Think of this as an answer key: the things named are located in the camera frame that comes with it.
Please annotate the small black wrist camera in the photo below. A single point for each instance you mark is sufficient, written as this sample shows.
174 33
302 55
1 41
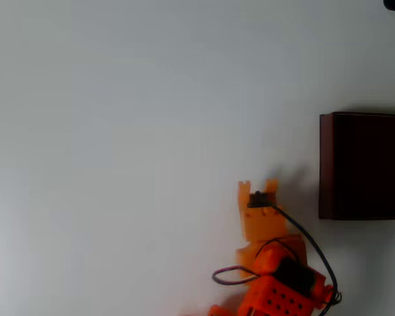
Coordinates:
260 199

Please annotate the dark brown box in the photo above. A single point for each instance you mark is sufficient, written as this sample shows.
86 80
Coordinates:
365 164

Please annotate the light orange gripper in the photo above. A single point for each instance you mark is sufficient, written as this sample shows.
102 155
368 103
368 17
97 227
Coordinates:
261 224

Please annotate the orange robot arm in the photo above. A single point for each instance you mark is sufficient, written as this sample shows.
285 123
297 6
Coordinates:
276 299

